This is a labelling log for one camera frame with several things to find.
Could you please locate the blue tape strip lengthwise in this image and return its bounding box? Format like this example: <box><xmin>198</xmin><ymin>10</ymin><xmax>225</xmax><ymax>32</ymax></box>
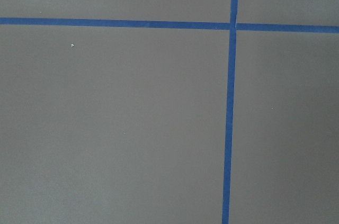
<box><xmin>221</xmin><ymin>0</ymin><xmax>238</xmax><ymax>224</ymax></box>

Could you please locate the blue tape strip crosswise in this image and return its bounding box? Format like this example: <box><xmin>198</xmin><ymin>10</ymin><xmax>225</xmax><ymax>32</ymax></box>
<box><xmin>1</xmin><ymin>17</ymin><xmax>338</xmax><ymax>34</ymax></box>

